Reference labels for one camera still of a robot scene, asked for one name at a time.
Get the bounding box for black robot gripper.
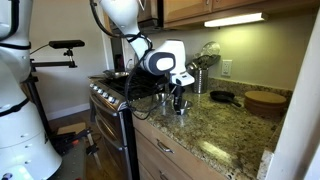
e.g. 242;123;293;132
168;83;186;116

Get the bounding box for silver metal bowl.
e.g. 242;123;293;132
151;92;171;107
170;99;194;113

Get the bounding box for round wooden board stack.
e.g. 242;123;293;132
243;90;288;118

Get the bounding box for small perforated steel utensil holder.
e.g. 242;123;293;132
192;67;210;95

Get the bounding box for black cast iron skillet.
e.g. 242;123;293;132
209;90;243;109

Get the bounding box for lower kitchen cabinet drawers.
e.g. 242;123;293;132
132;114;228;180

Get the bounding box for stainless gas stove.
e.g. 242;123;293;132
87;67;169;180

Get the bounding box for silver pan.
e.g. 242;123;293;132
102;69;132;80

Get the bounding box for black red bar clamp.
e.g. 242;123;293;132
84;129;102;168

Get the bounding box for wooden upper cabinets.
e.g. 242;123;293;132
162;0;320;30

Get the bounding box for under-cabinet light strip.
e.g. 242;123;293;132
203;12;268;29

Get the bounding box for flat cardboard piece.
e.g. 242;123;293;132
55;121;88;136

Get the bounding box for white door panel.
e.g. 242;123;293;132
264;6;320;180

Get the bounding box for metal drawer handle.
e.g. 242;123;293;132
158;170;170;180
156;138;175;155

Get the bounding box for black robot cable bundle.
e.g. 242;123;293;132
89;0;176;121

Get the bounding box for white wall outlet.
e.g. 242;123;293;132
221;59;234;78

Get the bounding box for black stereo camera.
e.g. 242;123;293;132
48;39;86;50

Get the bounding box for black camera stand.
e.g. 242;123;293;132
19;48;80;143

